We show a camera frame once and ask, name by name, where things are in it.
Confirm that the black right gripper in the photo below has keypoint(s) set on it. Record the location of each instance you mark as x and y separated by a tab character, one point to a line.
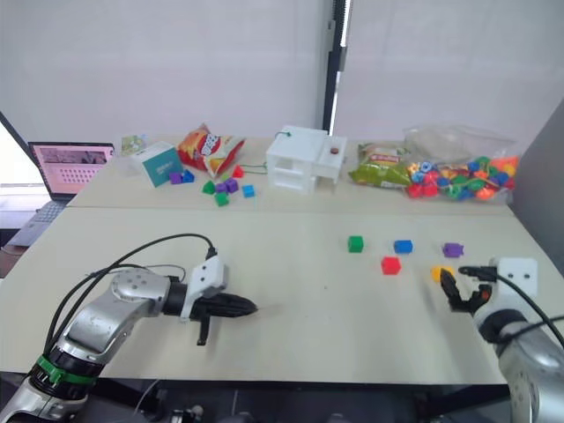
478	302

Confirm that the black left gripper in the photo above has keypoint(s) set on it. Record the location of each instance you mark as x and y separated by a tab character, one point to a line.
207	308

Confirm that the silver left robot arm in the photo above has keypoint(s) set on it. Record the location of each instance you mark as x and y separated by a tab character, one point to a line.
101	317

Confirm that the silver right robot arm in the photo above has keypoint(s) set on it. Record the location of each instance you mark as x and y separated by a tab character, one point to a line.
529	357

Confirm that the clear bag of coloured beads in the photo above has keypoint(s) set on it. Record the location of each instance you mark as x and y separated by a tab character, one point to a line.
462	174

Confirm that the yellow cube block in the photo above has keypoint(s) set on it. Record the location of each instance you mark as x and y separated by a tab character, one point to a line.
437	273

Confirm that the purple cube block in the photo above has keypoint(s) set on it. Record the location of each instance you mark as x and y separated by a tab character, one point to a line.
220	187
175	178
453	249
232	185

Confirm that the blue cube block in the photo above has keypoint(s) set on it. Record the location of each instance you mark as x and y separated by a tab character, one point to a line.
249	190
403	246

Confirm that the red cube block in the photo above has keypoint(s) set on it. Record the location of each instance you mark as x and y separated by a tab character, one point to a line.
391	265

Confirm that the green cube block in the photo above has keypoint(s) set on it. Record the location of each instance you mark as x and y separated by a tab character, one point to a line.
221	199
355	244

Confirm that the green rounded block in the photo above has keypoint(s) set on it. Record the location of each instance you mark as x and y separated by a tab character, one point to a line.
208	187

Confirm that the red triangular block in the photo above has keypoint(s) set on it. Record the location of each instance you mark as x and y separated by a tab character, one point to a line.
238	171

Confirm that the blue house-shaped block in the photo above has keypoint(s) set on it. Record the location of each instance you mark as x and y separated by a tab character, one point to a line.
188	176

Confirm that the grey partition panel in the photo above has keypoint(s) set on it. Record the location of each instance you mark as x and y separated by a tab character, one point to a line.
539	163

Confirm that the green snack bag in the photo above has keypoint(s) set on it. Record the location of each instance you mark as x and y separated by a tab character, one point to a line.
379	169

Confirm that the white plastic cabinet model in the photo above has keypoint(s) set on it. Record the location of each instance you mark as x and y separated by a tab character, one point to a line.
299	161

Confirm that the red yellow chips bag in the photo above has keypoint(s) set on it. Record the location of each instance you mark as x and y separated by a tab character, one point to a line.
209	150

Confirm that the teal and white carton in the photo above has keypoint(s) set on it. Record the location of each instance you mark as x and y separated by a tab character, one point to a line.
162	165

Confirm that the small green printed card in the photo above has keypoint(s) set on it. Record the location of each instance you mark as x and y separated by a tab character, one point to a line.
133	144

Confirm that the open laptop pink screen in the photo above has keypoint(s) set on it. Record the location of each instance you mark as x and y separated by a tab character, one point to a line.
66	167

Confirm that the black vertical pole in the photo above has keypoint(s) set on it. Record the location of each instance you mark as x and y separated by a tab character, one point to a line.
337	66

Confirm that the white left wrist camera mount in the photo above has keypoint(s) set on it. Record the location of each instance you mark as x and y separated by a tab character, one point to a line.
207	275

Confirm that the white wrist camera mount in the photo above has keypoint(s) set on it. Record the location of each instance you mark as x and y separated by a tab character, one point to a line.
207	275
517	275

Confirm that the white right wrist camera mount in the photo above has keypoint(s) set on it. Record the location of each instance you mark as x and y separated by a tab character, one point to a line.
517	275

